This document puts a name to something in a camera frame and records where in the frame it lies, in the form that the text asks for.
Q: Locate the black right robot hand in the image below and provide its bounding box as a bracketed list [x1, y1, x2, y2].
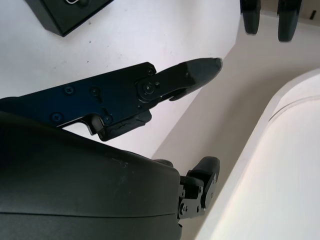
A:
[0, 56, 224, 240]

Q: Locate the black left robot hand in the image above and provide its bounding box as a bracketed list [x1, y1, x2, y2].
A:
[239, 0, 300, 43]

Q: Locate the black camera box base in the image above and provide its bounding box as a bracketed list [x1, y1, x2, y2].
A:
[24, 0, 119, 38]

